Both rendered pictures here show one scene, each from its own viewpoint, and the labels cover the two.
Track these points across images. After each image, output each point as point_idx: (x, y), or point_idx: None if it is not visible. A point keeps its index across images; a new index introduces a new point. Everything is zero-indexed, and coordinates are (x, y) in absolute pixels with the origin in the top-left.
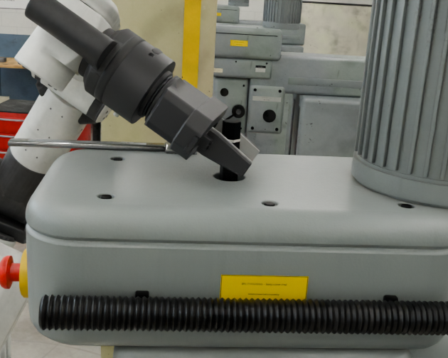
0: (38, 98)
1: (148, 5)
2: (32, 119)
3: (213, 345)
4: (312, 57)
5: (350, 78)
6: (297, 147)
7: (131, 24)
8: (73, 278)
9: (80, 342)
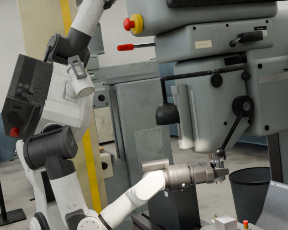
0: (83, 1)
1: (47, 32)
2: (83, 9)
3: (216, 18)
4: (114, 65)
5: (135, 71)
6: (120, 109)
7: (40, 43)
8: None
9: (177, 20)
